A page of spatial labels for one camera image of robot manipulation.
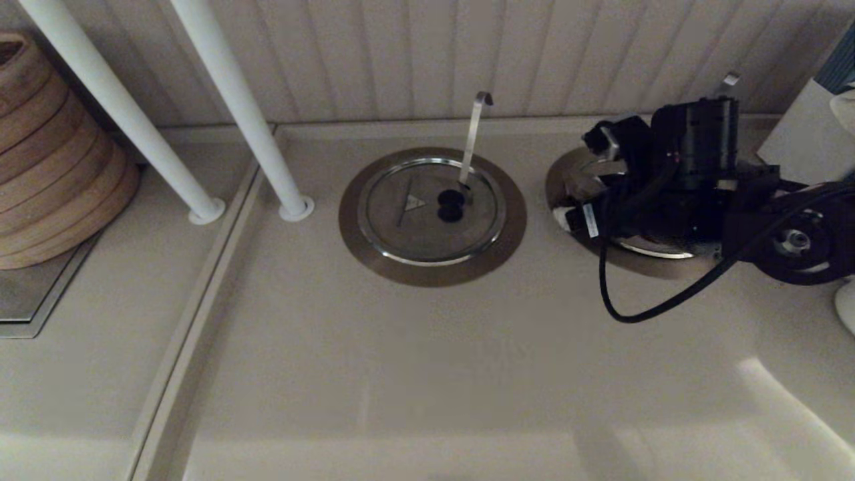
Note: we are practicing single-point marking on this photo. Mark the small white dish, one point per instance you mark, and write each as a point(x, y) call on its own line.
point(847, 113)

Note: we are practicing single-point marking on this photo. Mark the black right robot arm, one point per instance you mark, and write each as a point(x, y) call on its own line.
point(795, 234)

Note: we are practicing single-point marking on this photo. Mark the stacked bamboo steamer baskets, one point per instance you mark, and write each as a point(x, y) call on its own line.
point(53, 174)

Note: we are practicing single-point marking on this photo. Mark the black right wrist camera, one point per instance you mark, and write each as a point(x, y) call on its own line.
point(695, 143)

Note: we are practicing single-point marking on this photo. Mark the white box container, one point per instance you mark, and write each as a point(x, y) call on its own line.
point(808, 140)

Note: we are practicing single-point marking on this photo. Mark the flat steel tray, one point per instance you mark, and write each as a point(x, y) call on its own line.
point(33, 294)

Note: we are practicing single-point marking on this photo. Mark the shiny metal pot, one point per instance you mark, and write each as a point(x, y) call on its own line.
point(581, 184)

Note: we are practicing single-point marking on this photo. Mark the white round support pole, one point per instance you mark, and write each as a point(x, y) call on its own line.
point(234, 93)
point(120, 107)

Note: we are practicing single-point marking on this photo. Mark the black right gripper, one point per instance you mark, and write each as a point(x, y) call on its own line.
point(661, 214)

